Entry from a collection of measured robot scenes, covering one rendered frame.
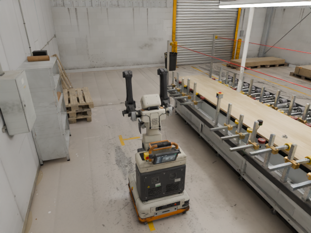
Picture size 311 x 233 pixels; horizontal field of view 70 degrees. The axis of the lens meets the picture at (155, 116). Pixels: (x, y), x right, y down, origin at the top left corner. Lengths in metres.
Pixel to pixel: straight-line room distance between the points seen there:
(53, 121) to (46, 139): 0.32
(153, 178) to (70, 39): 7.96
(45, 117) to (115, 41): 6.68
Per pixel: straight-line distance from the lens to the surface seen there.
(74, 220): 3.08
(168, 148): 2.43
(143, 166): 2.38
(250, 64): 10.66
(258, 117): 3.44
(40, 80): 3.51
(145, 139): 2.68
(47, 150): 3.96
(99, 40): 9.79
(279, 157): 2.89
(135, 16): 9.97
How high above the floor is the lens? 2.23
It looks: 25 degrees down
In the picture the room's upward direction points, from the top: straight up
